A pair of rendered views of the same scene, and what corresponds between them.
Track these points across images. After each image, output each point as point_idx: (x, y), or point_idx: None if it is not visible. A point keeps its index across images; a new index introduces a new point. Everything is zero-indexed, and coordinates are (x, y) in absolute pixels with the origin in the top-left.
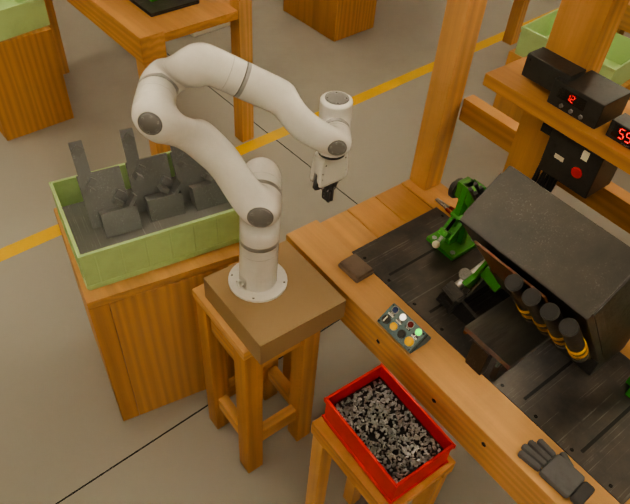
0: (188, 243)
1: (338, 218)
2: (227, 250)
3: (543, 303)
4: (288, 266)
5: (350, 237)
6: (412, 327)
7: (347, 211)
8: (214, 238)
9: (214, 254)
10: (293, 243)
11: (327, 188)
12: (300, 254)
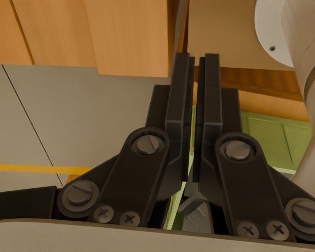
0: (298, 141)
1: (57, 57)
2: (240, 103)
3: None
4: (237, 3)
5: (57, 6)
6: None
7: (34, 61)
8: (255, 129)
9: (260, 107)
10: (169, 54)
11: (253, 182)
12: (190, 17)
